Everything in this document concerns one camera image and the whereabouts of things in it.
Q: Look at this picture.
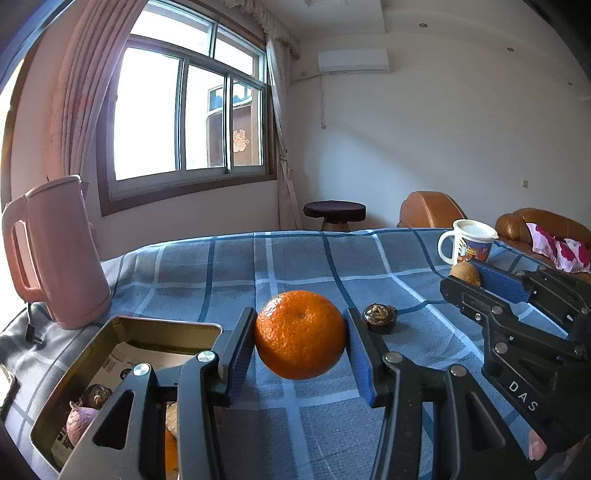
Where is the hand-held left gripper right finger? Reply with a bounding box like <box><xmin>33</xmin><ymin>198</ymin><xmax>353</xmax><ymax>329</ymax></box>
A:
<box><xmin>345</xmin><ymin>307</ymin><xmax>539</xmax><ymax>480</ymax></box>

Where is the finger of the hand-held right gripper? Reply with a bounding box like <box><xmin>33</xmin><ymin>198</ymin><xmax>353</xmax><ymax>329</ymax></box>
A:
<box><xmin>471</xmin><ymin>259</ymin><xmax>591</xmax><ymax>340</ymax></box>
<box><xmin>440</xmin><ymin>276</ymin><xmax>587</xmax><ymax>364</ymax></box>

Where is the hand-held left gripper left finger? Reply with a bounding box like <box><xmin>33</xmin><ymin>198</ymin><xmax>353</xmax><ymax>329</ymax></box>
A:
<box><xmin>58</xmin><ymin>306</ymin><xmax>258</xmax><ymax>480</ymax></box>

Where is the small yellow-brown fruit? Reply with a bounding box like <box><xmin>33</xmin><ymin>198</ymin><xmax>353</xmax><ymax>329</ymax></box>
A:
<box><xmin>449</xmin><ymin>261</ymin><xmax>483</xmax><ymax>288</ymax></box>

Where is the orange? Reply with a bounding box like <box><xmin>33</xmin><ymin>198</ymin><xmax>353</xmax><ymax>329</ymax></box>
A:
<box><xmin>253</xmin><ymin>290</ymin><xmax>348</xmax><ymax>381</ymax></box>
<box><xmin>165</xmin><ymin>429</ymin><xmax>180</xmax><ymax>480</ymax></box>

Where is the gold metal tin box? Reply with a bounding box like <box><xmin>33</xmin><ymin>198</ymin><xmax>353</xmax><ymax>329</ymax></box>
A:
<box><xmin>28</xmin><ymin>315</ymin><xmax>223</xmax><ymax>480</ymax></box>

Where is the dark muffin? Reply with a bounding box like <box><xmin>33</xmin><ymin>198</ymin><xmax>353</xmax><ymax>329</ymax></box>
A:
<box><xmin>82</xmin><ymin>384</ymin><xmax>113</xmax><ymax>411</ymax></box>

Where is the purple onion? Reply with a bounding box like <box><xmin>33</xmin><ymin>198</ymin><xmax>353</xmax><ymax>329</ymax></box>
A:
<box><xmin>66</xmin><ymin>401</ymin><xmax>101</xmax><ymax>448</ymax></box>

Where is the person's right hand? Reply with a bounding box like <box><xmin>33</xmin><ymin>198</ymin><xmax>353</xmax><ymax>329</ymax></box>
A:
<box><xmin>527</xmin><ymin>428</ymin><xmax>549</xmax><ymax>462</ymax></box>

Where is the white printed mug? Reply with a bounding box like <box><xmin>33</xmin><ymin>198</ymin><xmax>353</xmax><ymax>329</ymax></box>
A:
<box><xmin>438</xmin><ymin>219</ymin><xmax>499</xmax><ymax>267</ymax></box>

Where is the brown muffin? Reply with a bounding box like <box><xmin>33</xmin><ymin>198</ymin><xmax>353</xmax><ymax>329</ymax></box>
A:
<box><xmin>362</xmin><ymin>302</ymin><xmax>399</xmax><ymax>334</ymax></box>

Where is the brown leather sofa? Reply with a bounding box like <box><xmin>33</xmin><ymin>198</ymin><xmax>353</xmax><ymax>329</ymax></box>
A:
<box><xmin>495</xmin><ymin>208</ymin><xmax>591</xmax><ymax>282</ymax></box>

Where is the pink floral cloth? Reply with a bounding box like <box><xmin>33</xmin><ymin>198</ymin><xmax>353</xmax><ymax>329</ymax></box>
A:
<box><xmin>525</xmin><ymin>222</ymin><xmax>591</xmax><ymax>273</ymax></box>

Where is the printed newspaper sheet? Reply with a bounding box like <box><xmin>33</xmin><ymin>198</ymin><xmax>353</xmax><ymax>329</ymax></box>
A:
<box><xmin>51</xmin><ymin>340</ymin><xmax>204</xmax><ymax>472</ymax></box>

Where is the blue plaid tablecloth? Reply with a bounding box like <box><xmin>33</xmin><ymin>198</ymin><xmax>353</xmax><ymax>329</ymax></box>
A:
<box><xmin>0</xmin><ymin>227</ymin><xmax>591</xmax><ymax>480</ymax></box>

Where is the dark round stool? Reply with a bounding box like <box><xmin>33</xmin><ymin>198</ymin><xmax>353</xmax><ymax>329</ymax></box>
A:
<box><xmin>303</xmin><ymin>200</ymin><xmax>367</xmax><ymax>232</ymax></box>

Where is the pink electric kettle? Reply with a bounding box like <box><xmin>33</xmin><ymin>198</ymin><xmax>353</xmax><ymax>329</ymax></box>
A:
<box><xmin>1</xmin><ymin>174</ymin><xmax>113</xmax><ymax>330</ymax></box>

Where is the pale curtain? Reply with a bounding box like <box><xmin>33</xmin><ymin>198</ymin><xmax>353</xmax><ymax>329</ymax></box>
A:
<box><xmin>235</xmin><ymin>0</ymin><xmax>303</xmax><ymax>230</ymax></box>

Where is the sliding glass window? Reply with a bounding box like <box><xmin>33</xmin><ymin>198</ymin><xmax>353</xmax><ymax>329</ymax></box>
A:
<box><xmin>97</xmin><ymin>18</ymin><xmax>278</xmax><ymax>215</ymax></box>

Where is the pink curtain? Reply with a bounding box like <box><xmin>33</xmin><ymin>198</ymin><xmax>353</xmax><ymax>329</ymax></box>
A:
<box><xmin>44</xmin><ymin>0</ymin><xmax>148</xmax><ymax>183</ymax></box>

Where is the black power cord with plug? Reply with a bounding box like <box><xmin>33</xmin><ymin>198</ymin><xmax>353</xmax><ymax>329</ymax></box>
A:
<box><xmin>25</xmin><ymin>301</ymin><xmax>47</xmax><ymax>347</ymax></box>

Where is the white air conditioner cable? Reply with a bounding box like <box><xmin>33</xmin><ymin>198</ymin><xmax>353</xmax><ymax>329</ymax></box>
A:
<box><xmin>318</xmin><ymin>71</ymin><xmax>329</xmax><ymax>131</ymax></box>

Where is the white wall air conditioner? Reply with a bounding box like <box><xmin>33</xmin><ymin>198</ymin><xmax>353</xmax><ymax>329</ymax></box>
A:
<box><xmin>317</xmin><ymin>48</ymin><xmax>390</xmax><ymax>73</ymax></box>

